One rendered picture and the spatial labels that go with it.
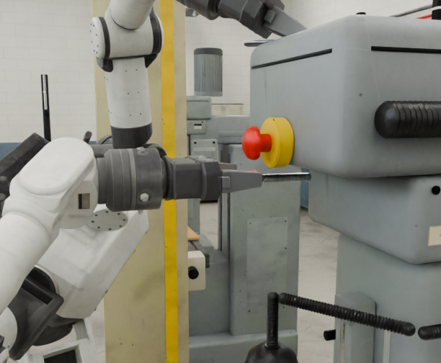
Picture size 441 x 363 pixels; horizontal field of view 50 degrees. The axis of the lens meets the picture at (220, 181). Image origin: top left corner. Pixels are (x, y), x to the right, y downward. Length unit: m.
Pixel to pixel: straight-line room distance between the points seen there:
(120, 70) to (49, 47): 8.60
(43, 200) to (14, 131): 8.98
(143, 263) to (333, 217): 1.79
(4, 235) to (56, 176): 0.09
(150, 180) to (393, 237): 0.31
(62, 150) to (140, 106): 0.41
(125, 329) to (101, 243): 1.62
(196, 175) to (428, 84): 0.32
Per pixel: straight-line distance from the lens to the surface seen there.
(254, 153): 0.55
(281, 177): 0.70
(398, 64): 0.50
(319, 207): 0.71
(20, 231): 0.59
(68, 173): 0.61
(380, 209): 0.59
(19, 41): 9.63
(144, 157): 0.66
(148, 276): 2.41
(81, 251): 0.88
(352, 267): 0.71
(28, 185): 0.60
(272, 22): 0.70
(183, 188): 0.66
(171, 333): 2.55
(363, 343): 0.69
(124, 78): 1.01
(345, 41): 0.48
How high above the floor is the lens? 1.80
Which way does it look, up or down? 9 degrees down
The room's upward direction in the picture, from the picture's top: straight up
